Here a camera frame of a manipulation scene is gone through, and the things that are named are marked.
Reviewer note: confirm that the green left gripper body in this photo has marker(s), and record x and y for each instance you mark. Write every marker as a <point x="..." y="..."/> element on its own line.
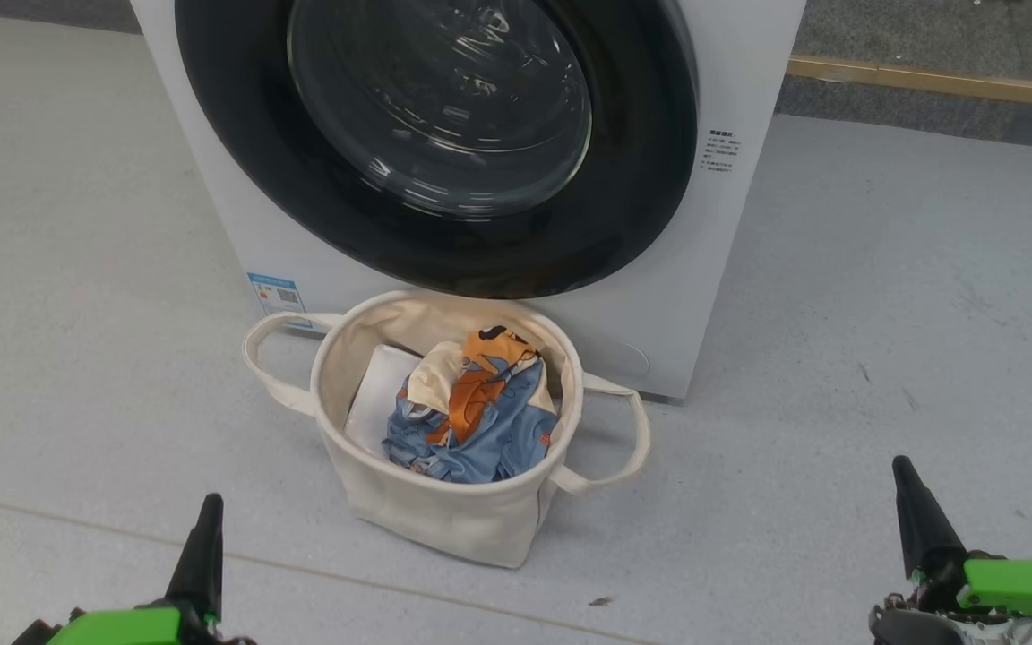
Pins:
<point x="122" y="627"/>

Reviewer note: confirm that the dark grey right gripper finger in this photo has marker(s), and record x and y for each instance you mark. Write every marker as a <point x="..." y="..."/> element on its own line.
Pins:
<point x="921" y="528"/>

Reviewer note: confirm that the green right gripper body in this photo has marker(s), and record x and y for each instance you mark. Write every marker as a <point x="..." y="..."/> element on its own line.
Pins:
<point x="1018" y="587"/>

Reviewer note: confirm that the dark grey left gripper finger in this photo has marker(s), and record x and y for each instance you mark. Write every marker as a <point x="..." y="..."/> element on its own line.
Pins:
<point x="201" y="564"/>

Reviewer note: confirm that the blue orange patterned garment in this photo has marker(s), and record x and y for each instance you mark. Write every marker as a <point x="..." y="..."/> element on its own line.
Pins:
<point x="480" y="430"/>

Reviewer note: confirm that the black round glass washer door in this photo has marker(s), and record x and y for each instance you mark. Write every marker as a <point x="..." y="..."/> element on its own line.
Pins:
<point x="238" y="152"/>

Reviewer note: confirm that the cream canvas laundry basket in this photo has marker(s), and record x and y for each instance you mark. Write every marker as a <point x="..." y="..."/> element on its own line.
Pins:
<point x="444" y="528"/>

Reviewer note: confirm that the white front-load washing machine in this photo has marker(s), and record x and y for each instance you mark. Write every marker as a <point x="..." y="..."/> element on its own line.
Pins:
<point x="749" y="72"/>

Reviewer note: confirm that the white folded cloth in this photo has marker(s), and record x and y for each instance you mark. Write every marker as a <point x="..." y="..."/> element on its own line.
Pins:
<point x="377" y="403"/>

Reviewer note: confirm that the blue energy label sticker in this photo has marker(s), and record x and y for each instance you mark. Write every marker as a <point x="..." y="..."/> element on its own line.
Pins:
<point x="278" y="297"/>

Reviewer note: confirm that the printed text label on washer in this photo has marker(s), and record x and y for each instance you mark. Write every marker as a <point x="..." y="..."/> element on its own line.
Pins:
<point x="722" y="152"/>

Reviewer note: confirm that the wooden floor threshold strip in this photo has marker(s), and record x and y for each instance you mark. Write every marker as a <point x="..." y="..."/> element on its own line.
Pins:
<point x="937" y="82"/>

